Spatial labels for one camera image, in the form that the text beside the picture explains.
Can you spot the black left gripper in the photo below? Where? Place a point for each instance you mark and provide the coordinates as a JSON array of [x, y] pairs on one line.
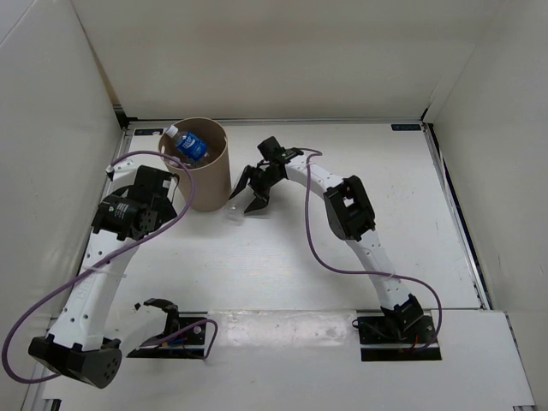
[[168, 210]]

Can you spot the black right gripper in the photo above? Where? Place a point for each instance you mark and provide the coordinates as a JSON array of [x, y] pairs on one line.
[[262, 196]]

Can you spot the clear unlabelled plastic bottle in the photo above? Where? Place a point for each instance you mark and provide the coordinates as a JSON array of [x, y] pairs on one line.
[[234, 210]]

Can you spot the blue Pocari Sweat bottle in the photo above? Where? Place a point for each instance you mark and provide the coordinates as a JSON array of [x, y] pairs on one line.
[[189, 144]]

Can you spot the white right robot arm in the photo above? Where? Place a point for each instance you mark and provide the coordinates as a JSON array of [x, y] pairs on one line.
[[350, 216]]

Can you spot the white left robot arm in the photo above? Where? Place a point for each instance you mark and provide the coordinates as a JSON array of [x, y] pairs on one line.
[[148, 319]]

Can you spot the brown cylindrical paper bin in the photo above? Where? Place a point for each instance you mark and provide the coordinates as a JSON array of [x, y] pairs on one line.
[[208, 188]]

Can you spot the left blue corner sticker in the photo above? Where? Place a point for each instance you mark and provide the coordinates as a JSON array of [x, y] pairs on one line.
[[148, 131]]

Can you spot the blue corner sticker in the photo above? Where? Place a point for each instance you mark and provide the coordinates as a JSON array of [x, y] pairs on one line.
[[148, 131], [404, 127]]

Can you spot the right blue corner sticker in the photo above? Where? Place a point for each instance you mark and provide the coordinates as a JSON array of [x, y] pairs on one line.
[[404, 127]]

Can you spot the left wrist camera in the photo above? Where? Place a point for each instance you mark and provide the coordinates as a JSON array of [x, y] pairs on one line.
[[122, 172]]

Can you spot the left aluminium table rail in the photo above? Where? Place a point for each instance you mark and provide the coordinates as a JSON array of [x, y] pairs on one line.
[[83, 318]]

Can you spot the aluminium table rail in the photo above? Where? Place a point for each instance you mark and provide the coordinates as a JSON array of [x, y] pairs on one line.
[[460, 223], [134, 123], [83, 318]]

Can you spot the rear aluminium table rail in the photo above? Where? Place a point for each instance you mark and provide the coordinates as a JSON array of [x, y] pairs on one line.
[[134, 123]]

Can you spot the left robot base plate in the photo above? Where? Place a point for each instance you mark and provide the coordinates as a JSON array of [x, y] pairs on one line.
[[187, 338]]

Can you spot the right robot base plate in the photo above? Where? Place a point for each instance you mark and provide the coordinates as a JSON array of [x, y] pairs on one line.
[[379, 344]]

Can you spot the right aluminium table rail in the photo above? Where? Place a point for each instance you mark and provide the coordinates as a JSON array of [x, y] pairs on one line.
[[460, 223]]

